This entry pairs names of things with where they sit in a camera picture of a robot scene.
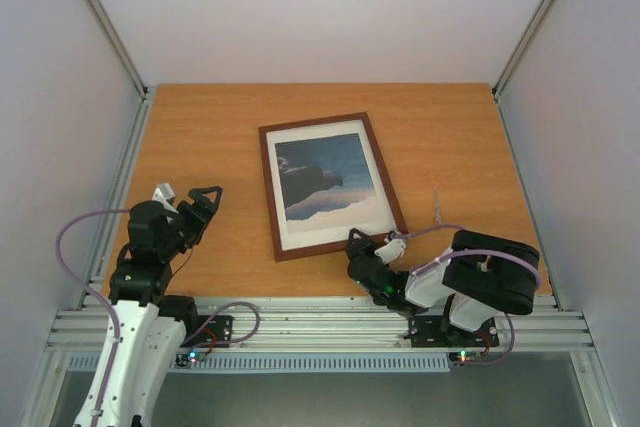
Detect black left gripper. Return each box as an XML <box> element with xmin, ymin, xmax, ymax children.
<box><xmin>161</xmin><ymin>186</ymin><xmax>224</xmax><ymax>260</ymax></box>

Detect brown wooden picture frame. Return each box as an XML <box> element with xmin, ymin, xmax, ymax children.
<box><xmin>257</xmin><ymin>112</ymin><xmax>408</xmax><ymax>263</ymax></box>

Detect clear handle screwdriver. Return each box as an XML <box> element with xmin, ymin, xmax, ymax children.
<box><xmin>432</xmin><ymin>186</ymin><xmax>443</xmax><ymax>225</ymax></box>

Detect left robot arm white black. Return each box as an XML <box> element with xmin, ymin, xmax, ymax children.
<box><xmin>74</xmin><ymin>184</ymin><xmax>223</xmax><ymax>426</ymax></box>

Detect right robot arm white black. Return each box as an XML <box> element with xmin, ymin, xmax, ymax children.
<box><xmin>345</xmin><ymin>228</ymin><xmax>542</xmax><ymax>347</ymax></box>

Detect landscape photo with white mat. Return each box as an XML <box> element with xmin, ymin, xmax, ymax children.
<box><xmin>265</xmin><ymin>119</ymin><xmax>399</xmax><ymax>253</ymax></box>

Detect right small circuit board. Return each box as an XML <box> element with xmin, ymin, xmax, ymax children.
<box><xmin>449</xmin><ymin>350</ymin><xmax>489</xmax><ymax>366</ymax></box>

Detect small circuit board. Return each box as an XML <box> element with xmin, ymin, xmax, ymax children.
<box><xmin>174</xmin><ymin>352</ymin><xmax>207</xmax><ymax>368</ymax></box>
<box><xmin>449</xmin><ymin>350</ymin><xmax>489</xmax><ymax>366</ymax></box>

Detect left small circuit board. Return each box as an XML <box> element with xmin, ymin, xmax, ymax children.
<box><xmin>174</xmin><ymin>352</ymin><xmax>207</xmax><ymax>368</ymax></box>

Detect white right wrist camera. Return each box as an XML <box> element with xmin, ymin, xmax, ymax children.
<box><xmin>374</xmin><ymin>231</ymin><xmax>407</xmax><ymax>264</ymax></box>

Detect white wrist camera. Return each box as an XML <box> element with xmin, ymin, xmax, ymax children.
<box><xmin>374</xmin><ymin>231</ymin><xmax>407</xmax><ymax>264</ymax></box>
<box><xmin>151</xmin><ymin>183</ymin><xmax>176</xmax><ymax>211</ymax></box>

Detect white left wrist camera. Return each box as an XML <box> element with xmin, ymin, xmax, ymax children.
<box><xmin>151</xmin><ymin>183</ymin><xmax>176</xmax><ymax>211</ymax></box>

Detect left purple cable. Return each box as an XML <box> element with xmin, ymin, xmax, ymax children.
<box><xmin>54</xmin><ymin>208</ymin><xmax>261</xmax><ymax>427</ymax></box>

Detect purple cable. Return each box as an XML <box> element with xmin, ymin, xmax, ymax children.
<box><xmin>54</xmin><ymin>208</ymin><xmax>261</xmax><ymax>427</ymax></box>
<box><xmin>387</xmin><ymin>222</ymin><xmax>542</xmax><ymax>364</ymax></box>

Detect aluminium rail base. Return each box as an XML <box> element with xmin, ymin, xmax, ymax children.
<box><xmin>46</xmin><ymin>295</ymin><xmax>595</xmax><ymax>353</ymax></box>

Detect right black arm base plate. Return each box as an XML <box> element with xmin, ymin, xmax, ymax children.
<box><xmin>405</xmin><ymin>316</ymin><xmax>500</xmax><ymax>348</ymax></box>

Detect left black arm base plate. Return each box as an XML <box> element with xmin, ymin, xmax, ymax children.
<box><xmin>188</xmin><ymin>315</ymin><xmax>234</xmax><ymax>348</ymax></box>

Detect grey slotted cable duct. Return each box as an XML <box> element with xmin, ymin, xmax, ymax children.
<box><xmin>67</xmin><ymin>351</ymin><xmax>451</xmax><ymax>374</ymax></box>

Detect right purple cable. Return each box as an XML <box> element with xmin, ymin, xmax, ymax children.
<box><xmin>387</xmin><ymin>222</ymin><xmax>542</xmax><ymax>364</ymax></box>

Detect left aluminium corner post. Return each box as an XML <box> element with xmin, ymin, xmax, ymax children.
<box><xmin>57</xmin><ymin>0</ymin><xmax>150</xmax><ymax>98</ymax></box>

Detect aluminium corner post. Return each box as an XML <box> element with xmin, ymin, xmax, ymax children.
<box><xmin>57</xmin><ymin>0</ymin><xmax>150</xmax><ymax>98</ymax></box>
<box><xmin>492</xmin><ymin>0</ymin><xmax>589</xmax><ymax>98</ymax></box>

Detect right aluminium corner post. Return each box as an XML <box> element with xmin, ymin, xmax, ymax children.
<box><xmin>492</xmin><ymin>0</ymin><xmax>589</xmax><ymax>98</ymax></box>

